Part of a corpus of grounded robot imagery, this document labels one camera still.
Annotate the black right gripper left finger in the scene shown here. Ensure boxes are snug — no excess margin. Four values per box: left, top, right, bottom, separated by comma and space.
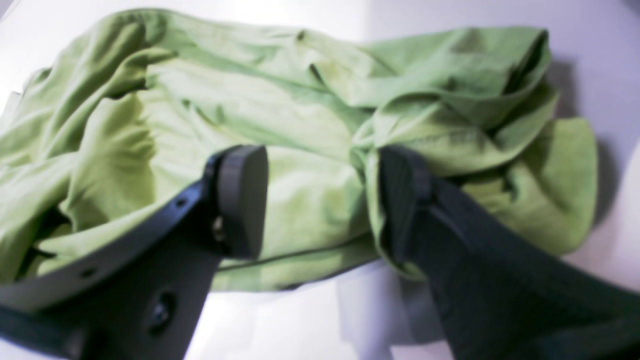
0, 145, 269, 360

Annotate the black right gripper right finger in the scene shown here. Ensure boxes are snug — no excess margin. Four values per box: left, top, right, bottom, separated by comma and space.
379, 145, 640, 360

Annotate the green t-shirt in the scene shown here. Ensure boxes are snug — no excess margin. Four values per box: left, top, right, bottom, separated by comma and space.
0, 9, 598, 292

